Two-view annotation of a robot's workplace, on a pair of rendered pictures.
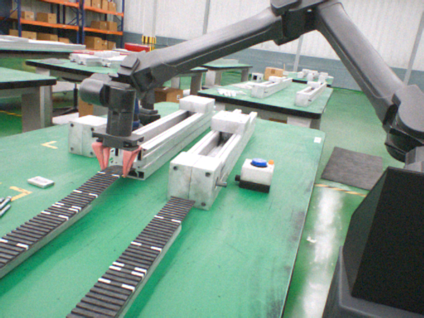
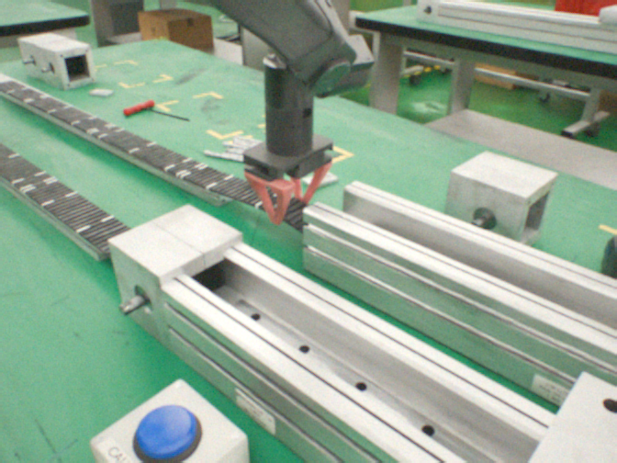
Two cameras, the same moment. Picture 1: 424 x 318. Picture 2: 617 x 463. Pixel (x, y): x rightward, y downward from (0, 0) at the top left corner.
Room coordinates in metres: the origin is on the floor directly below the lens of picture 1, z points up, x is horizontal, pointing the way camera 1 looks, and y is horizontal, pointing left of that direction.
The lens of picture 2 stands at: (1.11, -0.27, 1.15)
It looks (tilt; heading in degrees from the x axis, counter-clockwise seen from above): 32 degrees down; 122
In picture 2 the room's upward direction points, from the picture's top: straight up
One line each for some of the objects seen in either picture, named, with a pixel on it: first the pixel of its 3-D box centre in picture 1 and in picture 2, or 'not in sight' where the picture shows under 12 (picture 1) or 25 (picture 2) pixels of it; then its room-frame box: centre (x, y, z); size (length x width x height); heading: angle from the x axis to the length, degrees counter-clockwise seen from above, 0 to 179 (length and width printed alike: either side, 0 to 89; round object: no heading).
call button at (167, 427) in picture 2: (259, 163); (167, 434); (0.91, -0.13, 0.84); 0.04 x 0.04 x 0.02
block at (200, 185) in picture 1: (200, 180); (172, 279); (0.77, 0.02, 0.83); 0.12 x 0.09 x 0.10; 79
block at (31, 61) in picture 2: not in sight; (43, 58); (-0.20, 0.55, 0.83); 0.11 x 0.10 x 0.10; 83
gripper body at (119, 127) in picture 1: (119, 125); (288, 131); (0.79, 0.22, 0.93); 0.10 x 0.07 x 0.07; 82
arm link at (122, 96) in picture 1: (120, 98); (293, 81); (0.80, 0.22, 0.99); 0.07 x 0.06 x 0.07; 68
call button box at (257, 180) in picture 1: (253, 174); (183, 454); (0.91, -0.12, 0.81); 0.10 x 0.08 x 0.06; 79
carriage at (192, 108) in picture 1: (197, 106); not in sight; (1.49, 0.09, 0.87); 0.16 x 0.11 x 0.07; 169
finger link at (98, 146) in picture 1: (111, 154); (295, 180); (0.79, 0.23, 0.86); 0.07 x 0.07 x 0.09; 82
